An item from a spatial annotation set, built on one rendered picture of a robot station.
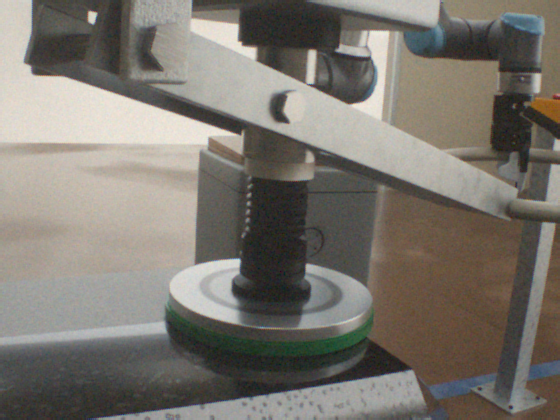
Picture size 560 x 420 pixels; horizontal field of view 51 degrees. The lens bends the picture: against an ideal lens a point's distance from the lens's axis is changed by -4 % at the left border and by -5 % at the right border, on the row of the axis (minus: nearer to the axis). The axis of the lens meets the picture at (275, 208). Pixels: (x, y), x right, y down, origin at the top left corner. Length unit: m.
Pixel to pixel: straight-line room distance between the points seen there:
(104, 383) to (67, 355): 0.06
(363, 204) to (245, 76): 1.18
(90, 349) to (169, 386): 0.10
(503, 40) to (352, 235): 0.66
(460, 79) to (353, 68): 5.25
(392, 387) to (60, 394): 0.28
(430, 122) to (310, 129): 6.20
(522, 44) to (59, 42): 1.00
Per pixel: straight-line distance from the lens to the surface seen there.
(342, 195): 1.62
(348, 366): 0.56
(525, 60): 1.33
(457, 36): 1.34
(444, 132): 6.88
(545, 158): 1.38
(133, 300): 0.68
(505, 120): 1.36
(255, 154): 0.59
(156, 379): 0.52
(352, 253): 1.68
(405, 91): 6.53
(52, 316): 0.64
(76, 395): 0.50
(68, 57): 0.53
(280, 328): 0.55
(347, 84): 1.75
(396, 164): 0.66
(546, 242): 2.21
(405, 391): 0.56
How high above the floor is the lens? 1.07
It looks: 12 degrees down
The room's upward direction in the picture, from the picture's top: 4 degrees clockwise
